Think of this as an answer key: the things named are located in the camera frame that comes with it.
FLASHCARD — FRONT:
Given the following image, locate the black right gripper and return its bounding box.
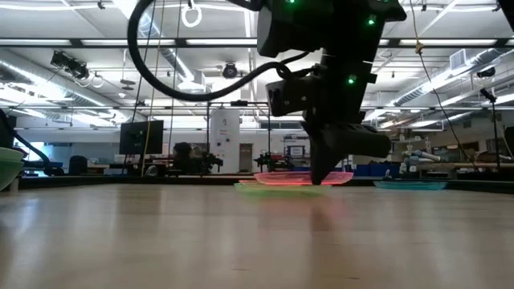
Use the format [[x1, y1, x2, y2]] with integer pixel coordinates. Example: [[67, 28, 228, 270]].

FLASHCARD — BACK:
[[300, 111, 393, 186]]

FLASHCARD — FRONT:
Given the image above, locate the pink transparent small plate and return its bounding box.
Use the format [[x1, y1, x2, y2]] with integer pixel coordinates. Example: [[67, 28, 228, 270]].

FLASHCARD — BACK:
[[253, 171, 355, 187]]

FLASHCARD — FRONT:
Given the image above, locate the green transparent small plate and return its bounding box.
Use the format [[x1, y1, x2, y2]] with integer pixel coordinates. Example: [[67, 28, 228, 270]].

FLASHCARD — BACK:
[[233, 182, 332, 198]]

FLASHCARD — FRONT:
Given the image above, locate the teal transparent small plate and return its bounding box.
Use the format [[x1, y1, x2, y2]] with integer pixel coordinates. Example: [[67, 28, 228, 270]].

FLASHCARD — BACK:
[[373, 180, 448, 192]]

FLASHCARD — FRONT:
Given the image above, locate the light green large plate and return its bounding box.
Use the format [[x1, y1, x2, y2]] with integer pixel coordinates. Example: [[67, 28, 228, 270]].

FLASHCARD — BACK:
[[0, 146, 25, 163]]

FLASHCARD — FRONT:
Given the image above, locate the dark green large plate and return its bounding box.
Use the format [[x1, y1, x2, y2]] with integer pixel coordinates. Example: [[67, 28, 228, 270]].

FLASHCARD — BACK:
[[0, 159, 26, 192]]

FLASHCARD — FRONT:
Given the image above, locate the blue storage bin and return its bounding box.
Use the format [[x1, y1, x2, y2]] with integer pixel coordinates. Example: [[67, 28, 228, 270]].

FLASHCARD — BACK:
[[353, 163, 401, 178]]

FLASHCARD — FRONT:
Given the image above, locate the white cabinet column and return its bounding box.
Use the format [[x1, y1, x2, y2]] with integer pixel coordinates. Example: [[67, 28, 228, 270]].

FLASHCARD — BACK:
[[209, 108, 241, 174]]

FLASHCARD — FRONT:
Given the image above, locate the person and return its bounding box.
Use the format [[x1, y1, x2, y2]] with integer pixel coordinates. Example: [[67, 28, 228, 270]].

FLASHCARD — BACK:
[[171, 141, 194, 174]]

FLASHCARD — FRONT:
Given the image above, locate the white ceiling vent box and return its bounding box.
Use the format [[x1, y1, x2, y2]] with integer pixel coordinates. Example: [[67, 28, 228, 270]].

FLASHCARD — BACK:
[[449, 48, 467, 71]]

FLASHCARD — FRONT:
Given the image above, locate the black light stand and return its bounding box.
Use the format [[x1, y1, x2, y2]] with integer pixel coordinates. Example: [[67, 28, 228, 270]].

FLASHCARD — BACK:
[[479, 87, 503, 172]]

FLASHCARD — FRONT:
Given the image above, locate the black computer monitor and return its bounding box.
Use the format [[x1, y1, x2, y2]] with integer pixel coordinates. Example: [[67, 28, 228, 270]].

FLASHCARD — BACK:
[[119, 120, 165, 156]]

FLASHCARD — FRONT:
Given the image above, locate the black chair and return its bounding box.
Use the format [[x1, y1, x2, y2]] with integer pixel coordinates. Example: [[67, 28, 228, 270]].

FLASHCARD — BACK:
[[67, 155, 89, 176]]

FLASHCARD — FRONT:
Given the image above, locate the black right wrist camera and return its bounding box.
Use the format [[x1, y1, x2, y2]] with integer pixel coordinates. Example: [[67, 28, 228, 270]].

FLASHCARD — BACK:
[[266, 78, 322, 117]]

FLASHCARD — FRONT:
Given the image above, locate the black ceiling dome camera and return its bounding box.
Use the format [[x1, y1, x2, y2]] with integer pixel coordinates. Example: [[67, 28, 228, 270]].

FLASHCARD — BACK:
[[222, 61, 239, 80]]

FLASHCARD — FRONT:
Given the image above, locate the yellow hanging cable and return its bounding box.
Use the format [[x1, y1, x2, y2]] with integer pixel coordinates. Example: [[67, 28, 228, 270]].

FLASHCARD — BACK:
[[140, 0, 166, 172]]

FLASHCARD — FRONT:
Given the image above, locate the white cable loop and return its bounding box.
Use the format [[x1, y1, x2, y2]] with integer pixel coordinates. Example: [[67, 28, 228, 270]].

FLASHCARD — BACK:
[[181, 0, 203, 29]]

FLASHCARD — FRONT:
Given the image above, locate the black metal table frame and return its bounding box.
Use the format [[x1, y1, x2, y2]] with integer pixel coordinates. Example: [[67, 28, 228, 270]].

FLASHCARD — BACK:
[[18, 174, 514, 193]]

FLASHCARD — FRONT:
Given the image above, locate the black right camera cable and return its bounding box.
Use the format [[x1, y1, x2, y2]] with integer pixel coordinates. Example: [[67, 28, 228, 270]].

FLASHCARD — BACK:
[[127, 0, 322, 102]]

